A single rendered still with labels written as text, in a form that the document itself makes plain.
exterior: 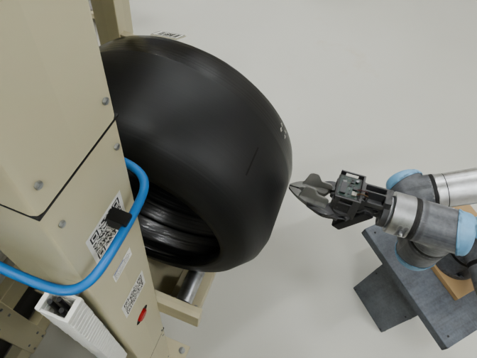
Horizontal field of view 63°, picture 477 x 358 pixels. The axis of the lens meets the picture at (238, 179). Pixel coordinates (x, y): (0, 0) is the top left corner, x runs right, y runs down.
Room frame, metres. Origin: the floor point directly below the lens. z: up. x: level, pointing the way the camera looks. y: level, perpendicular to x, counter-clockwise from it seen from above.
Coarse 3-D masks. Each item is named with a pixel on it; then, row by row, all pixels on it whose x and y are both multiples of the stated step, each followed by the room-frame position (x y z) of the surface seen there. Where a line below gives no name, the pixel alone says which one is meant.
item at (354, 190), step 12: (336, 180) 0.48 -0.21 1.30; (348, 180) 0.48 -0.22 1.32; (360, 180) 0.48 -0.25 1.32; (336, 192) 0.44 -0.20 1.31; (348, 192) 0.45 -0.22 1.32; (360, 192) 0.46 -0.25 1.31; (372, 192) 0.45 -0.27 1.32; (384, 192) 0.47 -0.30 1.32; (336, 204) 0.44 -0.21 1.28; (348, 204) 0.43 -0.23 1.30; (360, 204) 0.42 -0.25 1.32; (372, 204) 0.44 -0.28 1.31; (384, 204) 0.43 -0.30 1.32; (348, 216) 0.43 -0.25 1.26; (384, 216) 0.42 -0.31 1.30
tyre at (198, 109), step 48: (144, 48) 0.57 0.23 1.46; (192, 48) 0.60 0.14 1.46; (144, 96) 0.45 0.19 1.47; (192, 96) 0.48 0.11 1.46; (240, 96) 0.53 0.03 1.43; (144, 144) 0.37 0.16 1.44; (192, 144) 0.39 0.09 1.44; (240, 144) 0.44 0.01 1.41; (288, 144) 0.54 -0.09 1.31; (192, 192) 0.33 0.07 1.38; (240, 192) 0.36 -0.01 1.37; (144, 240) 0.41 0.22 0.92; (192, 240) 0.44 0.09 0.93; (240, 240) 0.32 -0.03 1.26
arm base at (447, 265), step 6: (444, 258) 0.69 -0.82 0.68; (450, 258) 0.68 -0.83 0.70; (456, 258) 0.67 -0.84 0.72; (438, 264) 0.67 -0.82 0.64; (444, 264) 0.67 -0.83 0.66; (450, 264) 0.66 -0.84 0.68; (456, 264) 0.66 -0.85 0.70; (462, 264) 0.66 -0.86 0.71; (444, 270) 0.65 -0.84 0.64; (450, 270) 0.65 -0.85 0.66; (456, 270) 0.65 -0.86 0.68; (462, 270) 0.65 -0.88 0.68; (450, 276) 0.64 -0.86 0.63; (456, 276) 0.64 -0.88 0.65; (462, 276) 0.64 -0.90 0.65; (468, 276) 0.64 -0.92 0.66
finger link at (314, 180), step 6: (312, 174) 0.49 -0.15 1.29; (306, 180) 0.49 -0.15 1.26; (312, 180) 0.49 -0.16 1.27; (318, 180) 0.49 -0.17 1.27; (294, 186) 0.48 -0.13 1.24; (300, 186) 0.48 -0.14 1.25; (312, 186) 0.49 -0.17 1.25; (318, 186) 0.49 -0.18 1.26; (324, 186) 0.49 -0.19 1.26; (330, 186) 0.49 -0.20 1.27; (318, 192) 0.48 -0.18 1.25; (324, 192) 0.48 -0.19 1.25
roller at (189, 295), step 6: (186, 276) 0.34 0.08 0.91; (192, 276) 0.34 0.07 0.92; (198, 276) 0.34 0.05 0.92; (186, 282) 0.32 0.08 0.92; (192, 282) 0.32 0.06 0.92; (198, 282) 0.33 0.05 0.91; (180, 288) 0.30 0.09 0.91; (186, 288) 0.30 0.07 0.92; (192, 288) 0.30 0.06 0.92; (180, 294) 0.28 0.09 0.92; (186, 294) 0.29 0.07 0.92; (192, 294) 0.29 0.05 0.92; (186, 300) 0.27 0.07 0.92; (192, 300) 0.28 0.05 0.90
